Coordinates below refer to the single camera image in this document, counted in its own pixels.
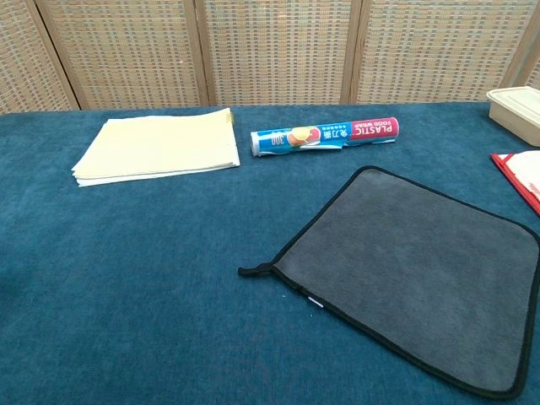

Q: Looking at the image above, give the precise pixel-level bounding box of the grey and green cloth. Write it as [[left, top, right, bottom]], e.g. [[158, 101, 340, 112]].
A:
[[237, 165, 540, 401]]

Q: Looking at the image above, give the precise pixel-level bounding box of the plastic wrap roll box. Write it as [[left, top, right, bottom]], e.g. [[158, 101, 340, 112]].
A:
[[250, 116, 401, 159]]

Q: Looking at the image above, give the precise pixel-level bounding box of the cream spiral-bound notebook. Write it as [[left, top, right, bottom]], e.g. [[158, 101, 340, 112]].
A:
[[71, 107, 241, 188]]

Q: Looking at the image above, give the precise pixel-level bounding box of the blue table cloth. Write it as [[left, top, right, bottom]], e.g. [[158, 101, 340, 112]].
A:
[[0, 100, 540, 405]]

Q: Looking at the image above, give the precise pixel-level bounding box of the woven wooden folding screen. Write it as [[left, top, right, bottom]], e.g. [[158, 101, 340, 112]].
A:
[[0, 0, 540, 115]]

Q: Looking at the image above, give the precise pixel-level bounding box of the red folder with white paper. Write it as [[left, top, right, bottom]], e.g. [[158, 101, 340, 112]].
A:
[[489, 149, 540, 218]]

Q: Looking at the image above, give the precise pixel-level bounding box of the beige plastic lidded container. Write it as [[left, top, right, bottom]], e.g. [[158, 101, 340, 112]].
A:
[[486, 86, 540, 148]]

